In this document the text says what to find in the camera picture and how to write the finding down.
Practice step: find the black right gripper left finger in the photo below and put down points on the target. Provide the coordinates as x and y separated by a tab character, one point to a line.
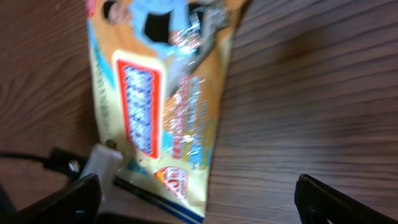
76	203

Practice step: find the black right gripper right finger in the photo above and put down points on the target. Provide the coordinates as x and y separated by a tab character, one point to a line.
318	203

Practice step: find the yellow snack packet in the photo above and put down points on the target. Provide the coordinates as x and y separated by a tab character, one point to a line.
158	69

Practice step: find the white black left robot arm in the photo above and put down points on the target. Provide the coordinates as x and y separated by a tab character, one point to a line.
103	161

